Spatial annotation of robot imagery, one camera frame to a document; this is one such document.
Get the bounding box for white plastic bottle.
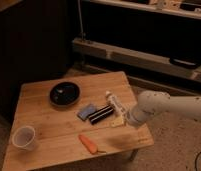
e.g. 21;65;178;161
106;91;126;115

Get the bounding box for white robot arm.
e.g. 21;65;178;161
107;91;201;128

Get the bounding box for black ceramic bowl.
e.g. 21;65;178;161
49;82;80;107

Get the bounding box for black striped box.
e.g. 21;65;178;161
88;106;114;125

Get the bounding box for blue sponge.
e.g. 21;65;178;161
77;104;97;121

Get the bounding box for orange carrot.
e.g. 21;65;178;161
78;134;100;155

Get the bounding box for wooden table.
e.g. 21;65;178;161
2;72;154;171

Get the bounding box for clear plastic cup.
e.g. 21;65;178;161
12;125;38;151

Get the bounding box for metal pole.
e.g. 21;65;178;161
77;0;85;41

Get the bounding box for wall shelf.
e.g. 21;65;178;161
84;0;201;20

